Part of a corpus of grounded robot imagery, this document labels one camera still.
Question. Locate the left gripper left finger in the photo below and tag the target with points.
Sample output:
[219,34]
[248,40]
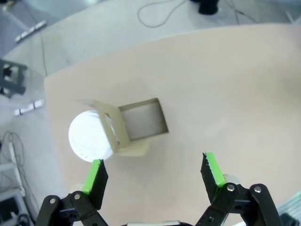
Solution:
[94,188]

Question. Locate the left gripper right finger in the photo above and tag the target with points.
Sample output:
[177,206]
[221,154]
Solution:
[214,179]

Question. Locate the white round plate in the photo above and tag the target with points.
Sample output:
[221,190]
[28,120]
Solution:
[88,136]

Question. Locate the short white power strip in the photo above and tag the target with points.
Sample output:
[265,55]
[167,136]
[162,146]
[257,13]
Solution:
[29,108]

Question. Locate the long white power strip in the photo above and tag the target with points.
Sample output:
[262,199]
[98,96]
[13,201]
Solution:
[30,30]

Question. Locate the black round floor base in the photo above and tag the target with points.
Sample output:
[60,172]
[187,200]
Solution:
[208,5]

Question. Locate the grey metal frame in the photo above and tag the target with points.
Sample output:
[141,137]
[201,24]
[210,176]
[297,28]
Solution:
[13,78]

